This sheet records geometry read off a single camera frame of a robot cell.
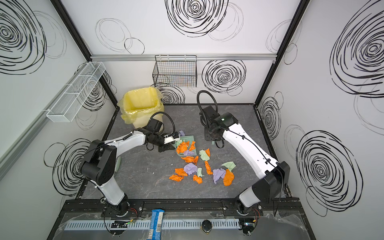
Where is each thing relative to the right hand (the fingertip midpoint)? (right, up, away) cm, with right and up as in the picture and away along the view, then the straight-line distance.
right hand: (209, 137), depth 77 cm
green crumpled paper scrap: (-2, -13, +15) cm, 20 cm away
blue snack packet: (-26, -42, -10) cm, 50 cm away
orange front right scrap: (+12, -25, +8) cm, 28 cm away
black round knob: (-3, -35, -16) cm, 38 cm away
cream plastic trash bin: (-37, +8, +8) cm, 39 cm away
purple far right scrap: (-16, -1, +22) cm, 28 cm away
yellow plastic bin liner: (-45, +19, +25) cm, 55 cm away
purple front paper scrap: (+5, -22, +7) cm, 24 cm away
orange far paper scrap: (-11, -15, +12) cm, 22 cm away
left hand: (-20, -6, +15) cm, 26 cm away
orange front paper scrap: (-16, -22, +7) cm, 27 cm away
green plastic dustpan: (-13, -3, +17) cm, 21 cm away
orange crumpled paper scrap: (0, -20, +10) cm, 22 cm away
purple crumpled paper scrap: (-12, -10, +10) cm, 19 cm away
